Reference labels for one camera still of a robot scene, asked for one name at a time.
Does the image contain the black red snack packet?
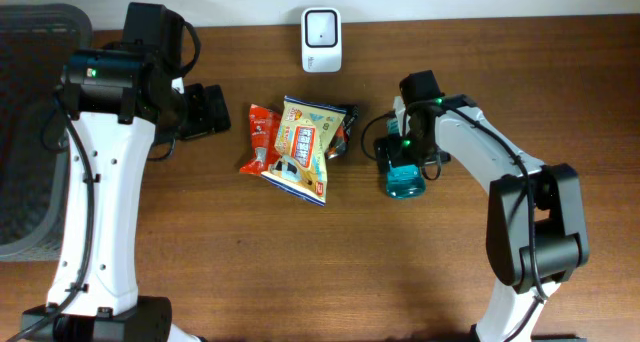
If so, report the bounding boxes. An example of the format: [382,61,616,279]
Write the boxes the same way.
[325,104,359,159]

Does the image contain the blue mouthwash bottle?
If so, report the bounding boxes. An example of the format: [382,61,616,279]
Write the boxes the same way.
[386,118,426,199]

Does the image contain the red Hacks candy bag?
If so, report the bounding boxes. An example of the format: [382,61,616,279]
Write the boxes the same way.
[239,104,281,176]

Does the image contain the beige wet wipes pack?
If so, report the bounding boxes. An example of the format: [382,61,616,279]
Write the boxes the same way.
[261,96,346,206]

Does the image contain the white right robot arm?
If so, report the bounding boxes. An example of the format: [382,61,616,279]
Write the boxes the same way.
[372,70,590,341]

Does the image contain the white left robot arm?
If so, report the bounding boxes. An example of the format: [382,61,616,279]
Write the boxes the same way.
[16,2,231,341]

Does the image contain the grey plastic mesh basket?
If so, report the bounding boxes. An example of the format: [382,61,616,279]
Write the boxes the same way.
[1,4,92,262]

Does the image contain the white barcode scanner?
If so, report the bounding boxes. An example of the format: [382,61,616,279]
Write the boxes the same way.
[300,7,343,73]

